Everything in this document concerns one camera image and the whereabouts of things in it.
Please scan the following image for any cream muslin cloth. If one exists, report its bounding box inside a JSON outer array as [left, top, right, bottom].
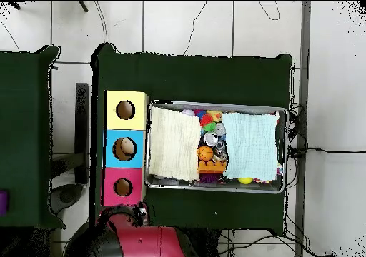
[[148, 106, 202, 182]]

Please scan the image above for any wooden box with three holes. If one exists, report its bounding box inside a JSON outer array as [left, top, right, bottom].
[[101, 89, 150, 207]]

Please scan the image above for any shallow metal mesh bin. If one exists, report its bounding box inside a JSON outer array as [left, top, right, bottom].
[[144, 99, 289, 195]]

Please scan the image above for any orange toy basketball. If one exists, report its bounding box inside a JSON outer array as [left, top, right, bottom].
[[197, 145, 214, 163]]

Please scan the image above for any orange plastic toy brick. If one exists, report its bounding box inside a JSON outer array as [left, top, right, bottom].
[[197, 160, 228, 174]]

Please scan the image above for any purple spiky rubber ball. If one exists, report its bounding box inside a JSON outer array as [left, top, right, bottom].
[[199, 173, 222, 183]]

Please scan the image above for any light blue muslin cloth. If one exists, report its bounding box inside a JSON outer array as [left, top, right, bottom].
[[221, 111, 280, 181]]

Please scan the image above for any black upright panel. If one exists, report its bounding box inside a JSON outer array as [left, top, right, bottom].
[[74, 82, 90, 185]]

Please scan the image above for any grey round base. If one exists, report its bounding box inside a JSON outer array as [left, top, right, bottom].
[[49, 183, 85, 216]]

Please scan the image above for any purple object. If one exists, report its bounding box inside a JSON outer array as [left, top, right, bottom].
[[0, 190, 9, 216]]

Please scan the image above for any black power cable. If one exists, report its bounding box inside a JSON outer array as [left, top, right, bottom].
[[287, 146, 366, 158]]

